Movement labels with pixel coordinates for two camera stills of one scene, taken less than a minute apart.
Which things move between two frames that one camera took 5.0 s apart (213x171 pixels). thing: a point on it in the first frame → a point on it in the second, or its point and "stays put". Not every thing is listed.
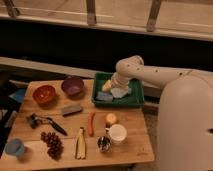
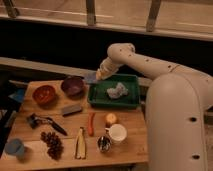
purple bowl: (72, 86) stays put
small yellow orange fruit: (111, 118) stays put
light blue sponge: (104, 96) → (91, 76)
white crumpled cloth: (120, 92) stays put
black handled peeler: (34, 121) stays put
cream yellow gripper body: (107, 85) → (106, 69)
